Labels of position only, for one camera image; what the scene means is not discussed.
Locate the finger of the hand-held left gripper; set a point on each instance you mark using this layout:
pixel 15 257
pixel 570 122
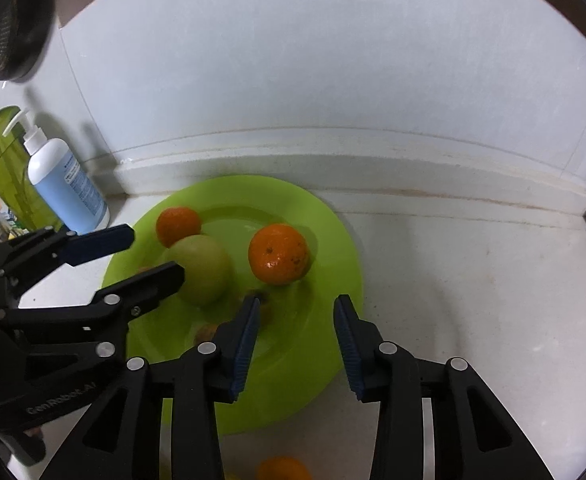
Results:
pixel 148 285
pixel 100 244

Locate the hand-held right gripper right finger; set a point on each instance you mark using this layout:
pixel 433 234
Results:
pixel 348 350

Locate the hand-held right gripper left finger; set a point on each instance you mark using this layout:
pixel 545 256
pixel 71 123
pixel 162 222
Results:
pixel 245 350

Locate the green plate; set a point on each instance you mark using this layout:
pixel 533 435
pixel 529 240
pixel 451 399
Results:
pixel 293 340

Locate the green apple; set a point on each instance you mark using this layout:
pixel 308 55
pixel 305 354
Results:
pixel 208 265

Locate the large orange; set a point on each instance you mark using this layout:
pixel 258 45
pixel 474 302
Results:
pixel 278 254

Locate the person's left hand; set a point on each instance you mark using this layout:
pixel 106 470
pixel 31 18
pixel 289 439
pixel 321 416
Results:
pixel 33 431

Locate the blue white pump bottle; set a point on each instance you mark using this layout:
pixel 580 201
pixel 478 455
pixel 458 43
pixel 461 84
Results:
pixel 68 185

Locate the green dish soap bottle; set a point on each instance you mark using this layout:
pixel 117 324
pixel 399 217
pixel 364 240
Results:
pixel 8 160

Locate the small orange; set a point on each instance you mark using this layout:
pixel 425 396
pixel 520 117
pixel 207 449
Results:
pixel 284 469

